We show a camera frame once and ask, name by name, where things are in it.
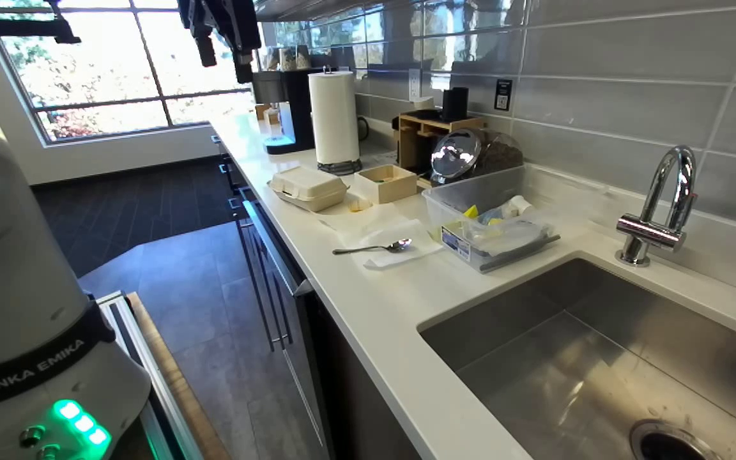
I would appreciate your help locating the metal spoon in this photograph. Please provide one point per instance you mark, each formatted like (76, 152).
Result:
(376, 249)

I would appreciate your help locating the clear plastic bin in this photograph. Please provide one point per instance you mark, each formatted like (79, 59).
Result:
(491, 238)

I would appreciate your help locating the black coffee machine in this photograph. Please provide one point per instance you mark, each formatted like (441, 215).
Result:
(286, 105)

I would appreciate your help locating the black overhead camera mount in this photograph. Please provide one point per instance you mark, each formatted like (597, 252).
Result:
(26, 25)

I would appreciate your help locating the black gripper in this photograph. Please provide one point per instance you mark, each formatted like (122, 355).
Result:
(228, 15)

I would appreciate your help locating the white paper towel roll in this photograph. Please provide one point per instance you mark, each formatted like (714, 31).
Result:
(334, 116)

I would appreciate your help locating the robot mounting table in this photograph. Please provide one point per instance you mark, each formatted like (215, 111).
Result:
(171, 383)

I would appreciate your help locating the wall power outlet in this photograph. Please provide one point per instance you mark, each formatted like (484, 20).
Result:
(501, 94)

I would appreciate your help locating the wooden countertop rack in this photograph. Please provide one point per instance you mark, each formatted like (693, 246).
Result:
(414, 135)

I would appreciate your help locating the white takeout container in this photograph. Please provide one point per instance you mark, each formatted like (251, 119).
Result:
(307, 186)

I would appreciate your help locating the stainless steel sink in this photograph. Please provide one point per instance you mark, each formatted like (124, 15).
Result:
(607, 367)

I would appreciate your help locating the chrome coffee jar lid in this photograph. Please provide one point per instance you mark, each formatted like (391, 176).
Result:
(456, 156)

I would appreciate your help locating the dark kitchen cabinet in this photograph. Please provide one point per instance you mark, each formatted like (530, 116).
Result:
(300, 332)

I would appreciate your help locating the small wooden box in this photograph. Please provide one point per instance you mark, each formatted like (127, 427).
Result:
(389, 181)

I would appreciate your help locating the black cup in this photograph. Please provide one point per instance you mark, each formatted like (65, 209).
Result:
(456, 103)

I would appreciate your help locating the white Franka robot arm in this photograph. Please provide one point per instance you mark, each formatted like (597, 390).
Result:
(19, 298)

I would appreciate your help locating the chrome sink faucet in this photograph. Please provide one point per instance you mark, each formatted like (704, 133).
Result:
(663, 225)

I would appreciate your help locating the black paper towel holder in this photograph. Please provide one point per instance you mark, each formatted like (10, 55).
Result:
(343, 166)

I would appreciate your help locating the small white bottle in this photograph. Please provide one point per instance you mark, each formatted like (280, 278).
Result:
(516, 206)

